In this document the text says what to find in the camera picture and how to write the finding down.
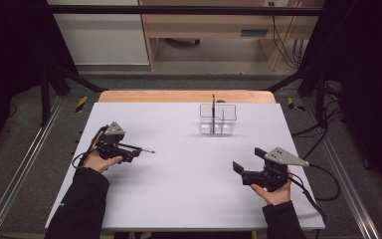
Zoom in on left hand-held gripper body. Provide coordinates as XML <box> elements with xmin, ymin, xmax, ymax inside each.
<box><xmin>94</xmin><ymin>120</ymin><xmax>144</xmax><ymax>164</ymax></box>

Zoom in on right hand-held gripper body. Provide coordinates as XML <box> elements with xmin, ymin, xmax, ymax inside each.
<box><xmin>241</xmin><ymin>146</ymin><xmax>310</xmax><ymax>193</ymax></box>

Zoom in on black pen with silver tip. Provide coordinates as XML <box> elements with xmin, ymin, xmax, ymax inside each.
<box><xmin>116</xmin><ymin>142</ymin><xmax>156</xmax><ymax>154</ymax></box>

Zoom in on clear plastic pen holder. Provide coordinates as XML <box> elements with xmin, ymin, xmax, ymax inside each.
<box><xmin>198</xmin><ymin>103</ymin><xmax>239</xmax><ymax>136</ymax></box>

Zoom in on person's left hand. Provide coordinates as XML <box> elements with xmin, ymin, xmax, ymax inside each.
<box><xmin>83</xmin><ymin>130</ymin><xmax>124</xmax><ymax>174</ymax></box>

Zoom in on person's right hand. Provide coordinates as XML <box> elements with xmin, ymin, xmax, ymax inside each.
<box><xmin>250</xmin><ymin>168</ymin><xmax>293</xmax><ymax>206</ymax></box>

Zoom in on yellow and black tape strip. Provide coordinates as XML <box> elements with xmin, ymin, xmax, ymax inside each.
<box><xmin>75</xmin><ymin>95</ymin><xmax>90</xmax><ymax>115</ymax></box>
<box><xmin>286</xmin><ymin>97</ymin><xmax>306</xmax><ymax>113</ymax></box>

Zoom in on wooden table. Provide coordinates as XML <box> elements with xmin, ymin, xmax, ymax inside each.
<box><xmin>97</xmin><ymin>90</ymin><xmax>277</xmax><ymax>105</ymax></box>

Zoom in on white cabinet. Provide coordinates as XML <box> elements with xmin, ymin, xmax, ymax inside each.
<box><xmin>47</xmin><ymin>0</ymin><xmax>150</xmax><ymax>67</ymax></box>

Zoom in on black curtain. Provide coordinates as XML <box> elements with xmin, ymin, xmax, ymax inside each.
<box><xmin>299</xmin><ymin>0</ymin><xmax>382</xmax><ymax>207</ymax></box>
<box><xmin>0</xmin><ymin>0</ymin><xmax>81</xmax><ymax>161</ymax></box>

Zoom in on wooden desk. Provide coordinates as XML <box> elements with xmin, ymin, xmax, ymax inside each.
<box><xmin>137</xmin><ymin>0</ymin><xmax>326</xmax><ymax>72</ymax></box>

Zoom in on left hand-held gripper cable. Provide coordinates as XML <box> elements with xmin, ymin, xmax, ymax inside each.
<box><xmin>71</xmin><ymin>124</ymin><xmax>109</xmax><ymax>170</ymax></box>

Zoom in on hand-held gripper cable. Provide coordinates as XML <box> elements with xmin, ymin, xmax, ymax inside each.
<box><xmin>71</xmin><ymin>124</ymin><xmax>109</xmax><ymax>170</ymax></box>
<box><xmin>287</xmin><ymin>162</ymin><xmax>342</xmax><ymax>231</ymax></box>

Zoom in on right hand-held gripper cable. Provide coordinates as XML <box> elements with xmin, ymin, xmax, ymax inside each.
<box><xmin>287</xmin><ymin>162</ymin><xmax>342</xmax><ymax>231</ymax></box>

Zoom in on black floor cables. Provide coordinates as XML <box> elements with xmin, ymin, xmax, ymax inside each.
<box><xmin>290</xmin><ymin>82</ymin><xmax>346</xmax><ymax>161</ymax></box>

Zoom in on aluminium floor rail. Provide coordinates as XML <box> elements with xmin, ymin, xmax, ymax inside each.
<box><xmin>0</xmin><ymin>96</ymin><xmax>66</xmax><ymax>239</ymax></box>
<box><xmin>302</xmin><ymin>97</ymin><xmax>381</xmax><ymax>239</ymax></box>

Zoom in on black frame strut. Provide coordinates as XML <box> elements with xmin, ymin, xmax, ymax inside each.
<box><xmin>266</xmin><ymin>62</ymin><xmax>328</xmax><ymax>124</ymax></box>
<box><xmin>39</xmin><ymin>59</ymin><xmax>109</xmax><ymax>127</ymax></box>

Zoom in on hanging black cables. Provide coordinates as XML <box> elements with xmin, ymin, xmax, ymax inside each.
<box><xmin>268</xmin><ymin>1</ymin><xmax>308</xmax><ymax>71</ymax></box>

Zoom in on black horizontal frame bar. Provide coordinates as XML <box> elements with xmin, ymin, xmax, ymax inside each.
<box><xmin>47</xmin><ymin>4</ymin><xmax>326</xmax><ymax>17</ymax></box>

